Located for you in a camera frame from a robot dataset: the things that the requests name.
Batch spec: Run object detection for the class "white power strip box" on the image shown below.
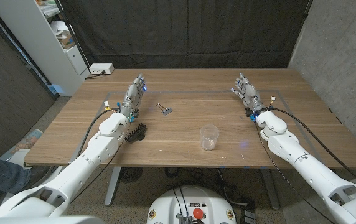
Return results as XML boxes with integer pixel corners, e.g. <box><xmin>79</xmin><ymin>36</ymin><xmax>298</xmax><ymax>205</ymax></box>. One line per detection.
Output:
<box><xmin>88</xmin><ymin>63</ymin><xmax>115</xmax><ymax>75</ymax></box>

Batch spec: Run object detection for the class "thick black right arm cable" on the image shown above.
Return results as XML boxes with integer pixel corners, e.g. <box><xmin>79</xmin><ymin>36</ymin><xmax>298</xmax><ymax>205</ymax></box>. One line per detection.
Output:
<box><xmin>269</xmin><ymin>106</ymin><xmax>356</xmax><ymax>189</ymax></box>

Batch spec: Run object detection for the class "black power brick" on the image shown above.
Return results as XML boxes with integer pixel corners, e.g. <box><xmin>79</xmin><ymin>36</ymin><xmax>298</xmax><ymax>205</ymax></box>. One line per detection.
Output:
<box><xmin>240</xmin><ymin>202</ymin><xmax>257</xmax><ymax>224</ymax></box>

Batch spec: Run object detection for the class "white robot base with buttons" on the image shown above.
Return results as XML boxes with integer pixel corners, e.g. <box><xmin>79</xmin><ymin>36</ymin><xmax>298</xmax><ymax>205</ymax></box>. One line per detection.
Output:
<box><xmin>146</xmin><ymin>185</ymin><xmax>237</xmax><ymax>224</ymax></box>

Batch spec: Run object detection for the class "black curtain backdrop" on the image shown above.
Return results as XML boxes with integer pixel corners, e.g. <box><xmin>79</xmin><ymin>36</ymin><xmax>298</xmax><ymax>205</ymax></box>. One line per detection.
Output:
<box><xmin>54</xmin><ymin>0</ymin><xmax>314</xmax><ymax>70</ymax></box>

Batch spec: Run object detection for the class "black claw hair clip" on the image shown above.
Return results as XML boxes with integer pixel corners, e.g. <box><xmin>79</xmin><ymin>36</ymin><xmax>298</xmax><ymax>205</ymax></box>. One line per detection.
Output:
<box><xmin>124</xmin><ymin>122</ymin><xmax>148</xmax><ymax>144</ymax></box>

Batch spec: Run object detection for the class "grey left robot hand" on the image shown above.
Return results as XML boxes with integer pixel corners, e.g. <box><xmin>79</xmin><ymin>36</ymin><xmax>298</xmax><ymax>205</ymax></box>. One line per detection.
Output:
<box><xmin>120</xmin><ymin>73</ymin><xmax>148</xmax><ymax>119</ymax></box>

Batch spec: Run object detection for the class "black round ribbed floor object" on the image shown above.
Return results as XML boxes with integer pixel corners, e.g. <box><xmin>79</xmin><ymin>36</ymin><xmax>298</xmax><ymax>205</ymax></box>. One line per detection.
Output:
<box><xmin>119</xmin><ymin>167</ymin><xmax>144</xmax><ymax>184</ymax></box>

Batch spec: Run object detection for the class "grey metal table leg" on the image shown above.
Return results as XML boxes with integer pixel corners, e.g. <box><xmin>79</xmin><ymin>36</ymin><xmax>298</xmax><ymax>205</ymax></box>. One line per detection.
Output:
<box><xmin>104</xmin><ymin>166</ymin><xmax>123</xmax><ymax>207</ymax></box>
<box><xmin>258</xmin><ymin>167</ymin><xmax>281</xmax><ymax>211</ymax></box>

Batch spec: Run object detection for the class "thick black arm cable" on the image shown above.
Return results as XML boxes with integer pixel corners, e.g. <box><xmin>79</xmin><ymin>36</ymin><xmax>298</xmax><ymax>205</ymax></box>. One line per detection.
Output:
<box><xmin>269</xmin><ymin>106</ymin><xmax>356</xmax><ymax>189</ymax></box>
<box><xmin>77</xmin><ymin>107</ymin><xmax>120</xmax><ymax>159</ymax></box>

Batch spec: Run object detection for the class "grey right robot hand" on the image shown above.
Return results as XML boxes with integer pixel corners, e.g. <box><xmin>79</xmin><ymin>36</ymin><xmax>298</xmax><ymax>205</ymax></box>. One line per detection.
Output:
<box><xmin>230</xmin><ymin>72</ymin><xmax>271</xmax><ymax>118</ymax></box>

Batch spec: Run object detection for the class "white shelf cabinet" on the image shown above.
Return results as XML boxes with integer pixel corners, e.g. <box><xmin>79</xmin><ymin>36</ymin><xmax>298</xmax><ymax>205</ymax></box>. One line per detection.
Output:
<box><xmin>0</xmin><ymin>0</ymin><xmax>91</xmax><ymax>97</ymax></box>

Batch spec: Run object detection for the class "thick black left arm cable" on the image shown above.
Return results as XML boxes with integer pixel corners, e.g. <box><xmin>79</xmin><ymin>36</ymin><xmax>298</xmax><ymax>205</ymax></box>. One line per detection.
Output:
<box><xmin>77</xmin><ymin>107</ymin><xmax>120</xmax><ymax>159</ymax></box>

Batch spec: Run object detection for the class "cardboard box on shelf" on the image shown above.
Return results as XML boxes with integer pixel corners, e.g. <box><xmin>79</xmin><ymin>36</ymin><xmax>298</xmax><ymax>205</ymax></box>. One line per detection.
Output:
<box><xmin>58</xmin><ymin>30</ymin><xmax>76</xmax><ymax>50</ymax></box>

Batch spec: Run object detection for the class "clear plastic measuring cup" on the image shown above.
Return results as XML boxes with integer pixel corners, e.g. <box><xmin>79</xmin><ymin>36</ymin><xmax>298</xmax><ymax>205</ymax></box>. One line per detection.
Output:
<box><xmin>200</xmin><ymin>124</ymin><xmax>220</xmax><ymax>152</ymax></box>

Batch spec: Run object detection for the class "dark shoe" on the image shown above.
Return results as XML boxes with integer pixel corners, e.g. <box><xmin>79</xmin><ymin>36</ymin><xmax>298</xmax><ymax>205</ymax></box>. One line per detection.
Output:
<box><xmin>28</xmin><ymin>164</ymin><xmax>53</xmax><ymax>189</ymax></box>

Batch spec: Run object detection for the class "colourful magazine on floor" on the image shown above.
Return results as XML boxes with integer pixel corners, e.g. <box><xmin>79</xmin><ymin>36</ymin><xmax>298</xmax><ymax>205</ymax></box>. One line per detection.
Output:
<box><xmin>0</xmin><ymin>128</ymin><xmax>44</xmax><ymax>162</ymax></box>

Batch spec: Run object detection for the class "silver binder paper clamp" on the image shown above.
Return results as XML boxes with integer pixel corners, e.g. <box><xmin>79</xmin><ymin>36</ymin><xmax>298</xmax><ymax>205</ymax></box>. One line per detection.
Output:
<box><xmin>156</xmin><ymin>103</ymin><xmax>174</xmax><ymax>116</ymax></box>

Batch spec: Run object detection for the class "black floor cable bundle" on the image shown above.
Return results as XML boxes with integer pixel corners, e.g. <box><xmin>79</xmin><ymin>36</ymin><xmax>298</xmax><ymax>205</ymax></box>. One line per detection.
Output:
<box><xmin>164</xmin><ymin>167</ymin><xmax>255</xmax><ymax>208</ymax></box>

